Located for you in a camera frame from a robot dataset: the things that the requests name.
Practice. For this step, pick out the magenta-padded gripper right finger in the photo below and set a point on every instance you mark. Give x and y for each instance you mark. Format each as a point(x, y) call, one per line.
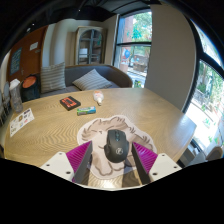
point(163, 165)

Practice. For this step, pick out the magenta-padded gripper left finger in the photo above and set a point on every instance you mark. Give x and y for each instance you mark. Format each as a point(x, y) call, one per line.
point(58, 165)

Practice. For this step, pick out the black computer mouse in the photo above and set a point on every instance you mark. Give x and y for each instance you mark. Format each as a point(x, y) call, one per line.
point(115, 146)

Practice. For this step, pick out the grey cat-shaped mouse pad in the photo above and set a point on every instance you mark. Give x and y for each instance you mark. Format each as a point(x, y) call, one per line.
point(96, 131)

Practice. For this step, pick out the white sticker sheet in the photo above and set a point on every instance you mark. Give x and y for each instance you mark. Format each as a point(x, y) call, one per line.
point(21, 121)

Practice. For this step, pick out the small green and blue pack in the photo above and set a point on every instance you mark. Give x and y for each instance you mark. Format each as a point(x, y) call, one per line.
point(86, 111)

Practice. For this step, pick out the black box with orange print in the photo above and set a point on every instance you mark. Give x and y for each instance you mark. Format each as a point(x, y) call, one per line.
point(70, 103)

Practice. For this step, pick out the clear bottle with white lid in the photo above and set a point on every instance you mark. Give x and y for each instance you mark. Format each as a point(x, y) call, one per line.
point(16, 98)

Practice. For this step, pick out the black bag with orange top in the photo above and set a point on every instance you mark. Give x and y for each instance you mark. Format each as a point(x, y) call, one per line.
point(30, 90)

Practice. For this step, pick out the group of grey chairs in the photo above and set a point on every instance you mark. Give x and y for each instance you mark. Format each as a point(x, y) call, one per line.
point(4, 100)

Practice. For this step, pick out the large curved window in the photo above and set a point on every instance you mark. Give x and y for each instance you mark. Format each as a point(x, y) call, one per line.
point(208, 93)

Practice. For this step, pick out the upright striped grey pillow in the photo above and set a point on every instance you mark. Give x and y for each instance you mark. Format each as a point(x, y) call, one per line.
point(52, 77)

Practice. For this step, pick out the flat-lying striped grey pillow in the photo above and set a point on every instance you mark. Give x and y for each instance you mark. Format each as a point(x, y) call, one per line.
point(91, 80)

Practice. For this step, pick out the grey curved sofa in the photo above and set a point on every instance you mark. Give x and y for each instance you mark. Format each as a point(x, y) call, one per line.
point(113, 75)

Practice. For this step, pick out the brown wooden door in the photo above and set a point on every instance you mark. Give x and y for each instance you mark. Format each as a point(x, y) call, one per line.
point(31, 61)

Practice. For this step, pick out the blue poster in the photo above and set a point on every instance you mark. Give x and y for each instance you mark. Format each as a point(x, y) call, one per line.
point(15, 61)

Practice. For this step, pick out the small white sign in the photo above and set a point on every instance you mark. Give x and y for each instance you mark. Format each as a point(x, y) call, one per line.
point(33, 46)

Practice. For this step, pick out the pale cabinet with glass doors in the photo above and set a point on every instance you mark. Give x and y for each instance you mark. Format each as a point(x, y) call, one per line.
point(89, 46)

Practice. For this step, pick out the black-framed window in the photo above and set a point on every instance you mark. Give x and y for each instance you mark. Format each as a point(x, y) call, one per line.
point(133, 43)

